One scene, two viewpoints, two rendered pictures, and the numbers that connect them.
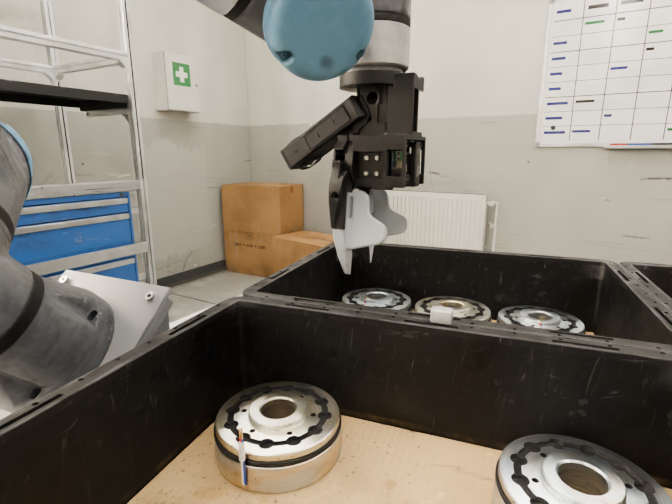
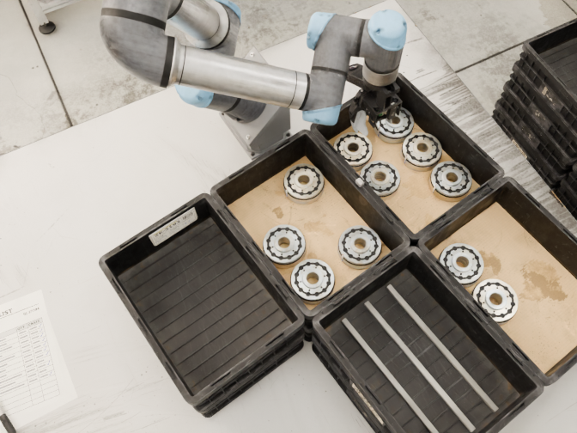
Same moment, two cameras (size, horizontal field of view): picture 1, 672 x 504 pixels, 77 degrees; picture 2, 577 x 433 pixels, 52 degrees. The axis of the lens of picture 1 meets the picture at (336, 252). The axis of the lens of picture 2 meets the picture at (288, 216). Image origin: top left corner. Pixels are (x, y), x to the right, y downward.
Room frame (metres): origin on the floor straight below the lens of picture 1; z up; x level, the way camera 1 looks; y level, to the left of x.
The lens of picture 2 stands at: (-0.32, -0.35, 2.15)
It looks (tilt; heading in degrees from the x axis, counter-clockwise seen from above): 63 degrees down; 35
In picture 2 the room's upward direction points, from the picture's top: 3 degrees counter-clockwise
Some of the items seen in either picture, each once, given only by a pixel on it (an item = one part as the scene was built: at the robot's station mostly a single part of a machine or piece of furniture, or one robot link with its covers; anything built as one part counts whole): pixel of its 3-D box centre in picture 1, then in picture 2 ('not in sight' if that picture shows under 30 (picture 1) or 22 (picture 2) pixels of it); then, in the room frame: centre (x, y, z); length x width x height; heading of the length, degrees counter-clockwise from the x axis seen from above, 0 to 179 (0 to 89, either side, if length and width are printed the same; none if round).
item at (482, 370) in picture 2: not in sight; (419, 360); (0.06, -0.40, 0.87); 0.40 x 0.30 x 0.11; 69
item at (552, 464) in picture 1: (581, 480); (360, 243); (0.23, -0.16, 0.86); 0.05 x 0.05 x 0.01
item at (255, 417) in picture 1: (278, 410); (303, 179); (0.31, 0.05, 0.86); 0.05 x 0.05 x 0.01
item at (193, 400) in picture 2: not in sight; (199, 290); (-0.08, 0.08, 0.92); 0.40 x 0.30 x 0.02; 69
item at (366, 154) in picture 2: not in sight; (352, 149); (0.46, -0.01, 0.86); 0.10 x 0.10 x 0.01
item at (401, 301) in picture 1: (376, 300); (394, 121); (0.59, -0.06, 0.86); 0.10 x 0.10 x 0.01
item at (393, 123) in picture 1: (378, 134); (378, 94); (0.48, -0.05, 1.09); 0.09 x 0.08 x 0.12; 63
